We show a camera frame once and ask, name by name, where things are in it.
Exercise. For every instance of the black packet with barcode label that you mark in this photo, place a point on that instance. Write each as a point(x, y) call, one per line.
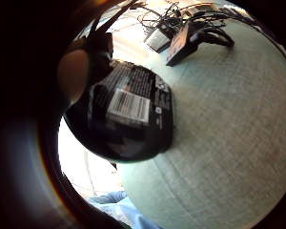
point(130, 106)

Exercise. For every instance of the grey flat device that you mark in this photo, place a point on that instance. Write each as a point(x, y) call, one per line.
point(157, 39)

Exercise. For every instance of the black electronic box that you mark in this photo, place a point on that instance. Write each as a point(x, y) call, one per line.
point(181, 43)

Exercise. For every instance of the the person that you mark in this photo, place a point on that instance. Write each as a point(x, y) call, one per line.
point(117, 206)

